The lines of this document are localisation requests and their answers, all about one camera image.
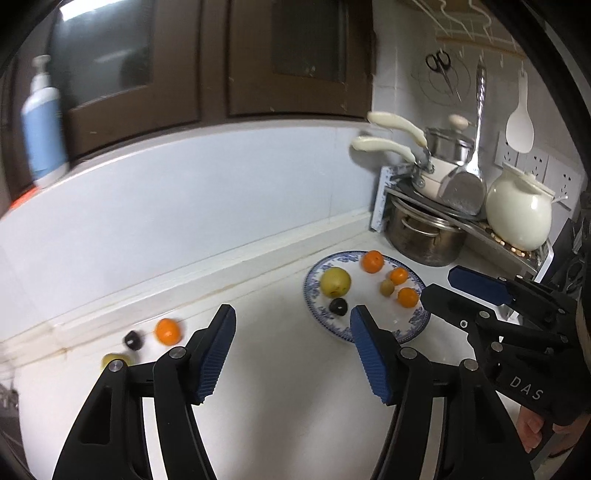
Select small orange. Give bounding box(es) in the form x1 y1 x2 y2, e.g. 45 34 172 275
389 267 409 285
397 287 420 309

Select brown kiwi back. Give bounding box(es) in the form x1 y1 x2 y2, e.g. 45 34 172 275
380 279 396 297

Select yellow pear front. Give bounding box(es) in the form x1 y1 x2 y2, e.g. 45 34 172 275
101 353 133 369

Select dark plum back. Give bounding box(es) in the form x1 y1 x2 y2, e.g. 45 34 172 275
123 330 143 351

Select dark plum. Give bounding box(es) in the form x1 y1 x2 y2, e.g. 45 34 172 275
123 330 143 351
329 297 349 317

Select large orange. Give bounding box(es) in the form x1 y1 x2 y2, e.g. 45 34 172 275
361 250 385 274

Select dark plum front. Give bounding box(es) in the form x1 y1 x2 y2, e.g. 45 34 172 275
329 297 349 317

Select green pear back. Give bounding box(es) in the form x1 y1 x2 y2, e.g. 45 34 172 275
320 267 352 299

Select person's right hand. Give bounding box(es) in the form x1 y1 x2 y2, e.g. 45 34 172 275
516 407 581 457

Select corner metal shelf rack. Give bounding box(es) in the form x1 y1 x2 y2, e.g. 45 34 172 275
368 165 555 282

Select blue white oval plate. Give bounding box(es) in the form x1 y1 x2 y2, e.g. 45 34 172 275
304 250 431 344

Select steel stock pot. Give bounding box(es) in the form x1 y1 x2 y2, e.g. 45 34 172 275
386 197 468 267

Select white ceramic jar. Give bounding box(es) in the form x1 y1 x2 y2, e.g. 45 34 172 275
485 163 556 252

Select steel spatula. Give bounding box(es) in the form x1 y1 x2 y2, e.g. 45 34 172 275
439 59 487 216

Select white rice paddle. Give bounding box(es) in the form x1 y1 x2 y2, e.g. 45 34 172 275
505 69 535 154

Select black scissors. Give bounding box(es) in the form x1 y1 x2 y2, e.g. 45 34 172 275
425 49 462 101

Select blue soap pump bottle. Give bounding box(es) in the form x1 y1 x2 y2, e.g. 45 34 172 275
21 54 69 189

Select cream handle saucepan lower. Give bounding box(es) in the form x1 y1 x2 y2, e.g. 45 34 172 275
351 136 457 201

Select cream handle saucepan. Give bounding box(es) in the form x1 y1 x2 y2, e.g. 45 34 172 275
367 111 474 165
351 136 457 201

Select cream handle saucepan upper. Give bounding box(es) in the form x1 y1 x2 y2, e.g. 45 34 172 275
367 111 474 165

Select white wire wall rack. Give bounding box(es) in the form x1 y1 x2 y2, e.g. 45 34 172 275
404 1 524 55

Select dark wooden window frame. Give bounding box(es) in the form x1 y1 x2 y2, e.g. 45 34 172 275
1 1 375 199

